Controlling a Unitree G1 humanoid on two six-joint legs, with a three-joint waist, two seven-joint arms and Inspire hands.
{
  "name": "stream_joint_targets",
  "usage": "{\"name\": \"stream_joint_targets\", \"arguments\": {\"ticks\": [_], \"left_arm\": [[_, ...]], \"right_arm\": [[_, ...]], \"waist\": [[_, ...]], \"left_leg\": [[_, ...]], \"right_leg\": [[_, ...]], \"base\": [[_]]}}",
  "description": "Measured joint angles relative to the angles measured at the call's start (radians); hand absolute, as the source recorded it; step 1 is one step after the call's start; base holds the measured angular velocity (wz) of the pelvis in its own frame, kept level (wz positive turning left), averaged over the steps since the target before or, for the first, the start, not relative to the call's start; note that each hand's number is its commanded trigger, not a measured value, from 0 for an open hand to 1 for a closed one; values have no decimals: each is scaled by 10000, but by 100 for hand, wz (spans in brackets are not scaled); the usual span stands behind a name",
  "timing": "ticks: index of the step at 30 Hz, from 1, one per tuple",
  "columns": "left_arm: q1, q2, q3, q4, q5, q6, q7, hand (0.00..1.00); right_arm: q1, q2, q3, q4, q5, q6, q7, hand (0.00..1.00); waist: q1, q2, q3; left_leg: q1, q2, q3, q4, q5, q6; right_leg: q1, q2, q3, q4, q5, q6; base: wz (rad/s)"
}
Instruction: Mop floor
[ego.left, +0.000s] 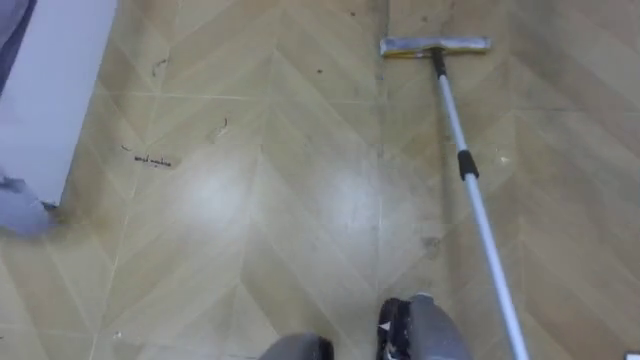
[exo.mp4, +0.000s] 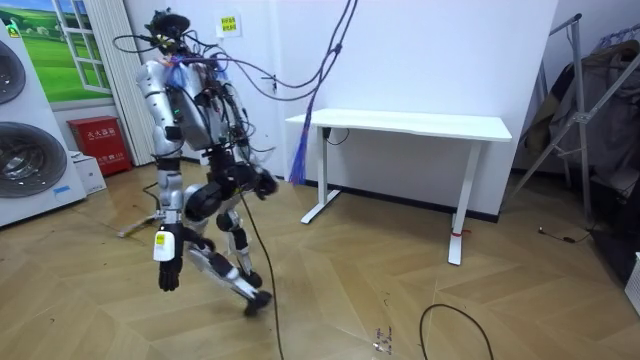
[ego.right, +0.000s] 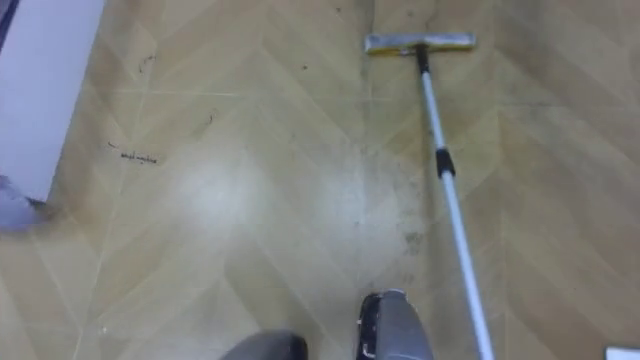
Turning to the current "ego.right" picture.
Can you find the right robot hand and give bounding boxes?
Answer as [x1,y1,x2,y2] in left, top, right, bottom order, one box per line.
[605,345,640,360]

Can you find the mop with silver pole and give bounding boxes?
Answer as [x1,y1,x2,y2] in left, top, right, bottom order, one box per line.
[363,32,497,360]

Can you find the robot legs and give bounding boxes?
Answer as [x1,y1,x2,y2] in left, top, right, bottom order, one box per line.
[219,288,435,360]

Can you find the grey cloth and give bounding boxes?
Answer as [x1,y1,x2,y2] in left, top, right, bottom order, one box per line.
[0,174,49,234]

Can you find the white cabinet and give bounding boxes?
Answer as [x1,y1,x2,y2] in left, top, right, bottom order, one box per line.
[0,0,107,204]

